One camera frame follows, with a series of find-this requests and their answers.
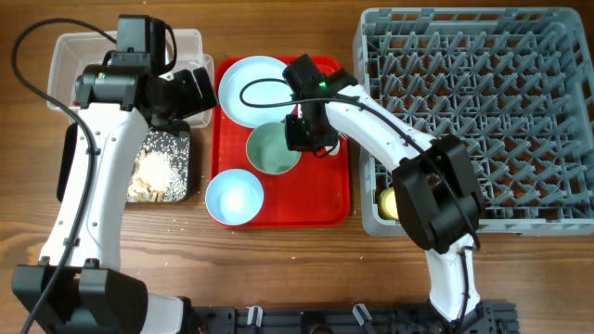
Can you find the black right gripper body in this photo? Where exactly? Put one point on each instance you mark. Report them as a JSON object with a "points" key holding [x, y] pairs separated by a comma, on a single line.
{"points": [[303, 134]]}

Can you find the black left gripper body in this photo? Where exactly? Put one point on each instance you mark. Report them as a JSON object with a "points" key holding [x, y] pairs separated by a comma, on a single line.
{"points": [[183, 96]]}

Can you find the green bowl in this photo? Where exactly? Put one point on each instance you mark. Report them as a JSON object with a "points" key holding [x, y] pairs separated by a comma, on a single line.
{"points": [[267, 149]]}

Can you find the rice and food scraps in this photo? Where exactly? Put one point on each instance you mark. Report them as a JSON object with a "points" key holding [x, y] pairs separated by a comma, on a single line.
{"points": [[158, 171]]}

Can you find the light blue bowl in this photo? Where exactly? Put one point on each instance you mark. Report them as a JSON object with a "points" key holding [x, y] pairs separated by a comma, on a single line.
{"points": [[234, 197]]}

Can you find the yellow plastic cup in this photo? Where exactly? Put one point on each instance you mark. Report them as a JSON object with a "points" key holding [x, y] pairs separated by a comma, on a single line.
{"points": [[387, 206]]}

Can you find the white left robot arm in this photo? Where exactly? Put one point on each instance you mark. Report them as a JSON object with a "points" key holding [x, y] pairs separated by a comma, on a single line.
{"points": [[77, 285]]}

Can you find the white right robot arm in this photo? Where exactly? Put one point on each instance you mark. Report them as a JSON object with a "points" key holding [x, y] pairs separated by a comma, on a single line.
{"points": [[437, 195]]}

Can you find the grey dishwasher rack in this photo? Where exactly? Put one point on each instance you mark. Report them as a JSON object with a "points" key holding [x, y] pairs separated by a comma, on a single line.
{"points": [[515, 84]]}

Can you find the white plastic spoon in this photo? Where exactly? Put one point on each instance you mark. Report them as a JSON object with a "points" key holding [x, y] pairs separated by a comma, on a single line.
{"points": [[333, 149]]}

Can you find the red plastic tray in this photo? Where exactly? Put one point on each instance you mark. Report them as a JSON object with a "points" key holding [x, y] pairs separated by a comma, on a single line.
{"points": [[314, 193]]}

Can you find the black tray bin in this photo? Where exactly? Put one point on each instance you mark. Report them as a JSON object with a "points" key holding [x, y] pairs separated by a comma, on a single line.
{"points": [[178, 144]]}

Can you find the clear plastic bin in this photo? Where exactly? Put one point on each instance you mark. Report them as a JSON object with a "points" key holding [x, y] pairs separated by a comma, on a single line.
{"points": [[74, 52]]}

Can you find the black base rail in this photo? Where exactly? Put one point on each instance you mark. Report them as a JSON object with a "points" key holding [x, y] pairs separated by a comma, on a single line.
{"points": [[489, 318]]}

